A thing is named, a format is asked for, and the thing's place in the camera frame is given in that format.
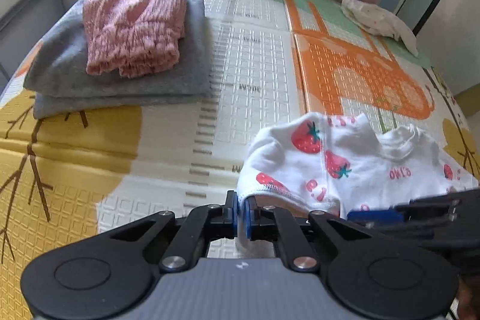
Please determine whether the grey folded garment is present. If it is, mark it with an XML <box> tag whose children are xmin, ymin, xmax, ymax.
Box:
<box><xmin>24</xmin><ymin>0</ymin><xmax>212</xmax><ymax>118</ymax></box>

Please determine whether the colourful foam play mat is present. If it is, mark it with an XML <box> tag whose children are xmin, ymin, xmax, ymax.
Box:
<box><xmin>1</xmin><ymin>0</ymin><xmax>479</xmax><ymax>319</ymax></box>

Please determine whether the white strawberry print shirt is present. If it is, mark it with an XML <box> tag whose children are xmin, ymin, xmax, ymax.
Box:
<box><xmin>236</xmin><ymin>112</ymin><xmax>480</xmax><ymax>257</ymax></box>

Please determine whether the pink folded garment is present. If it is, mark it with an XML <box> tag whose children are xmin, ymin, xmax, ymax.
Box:
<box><xmin>82</xmin><ymin>0</ymin><xmax>186</xmax><ymax>78</ymax></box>

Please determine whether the person's right hand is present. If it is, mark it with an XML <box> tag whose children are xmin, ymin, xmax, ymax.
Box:
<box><xmin>456</xmin><ymin>275</ymin><xmax>480</xmax><ymax>320</ymax></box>

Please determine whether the white dotted crumpled garment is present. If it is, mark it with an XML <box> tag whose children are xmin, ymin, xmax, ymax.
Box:
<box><xmin>341</xmin><ymin>0</ymin><xmax>419</xmax><ymax>57</ymax></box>

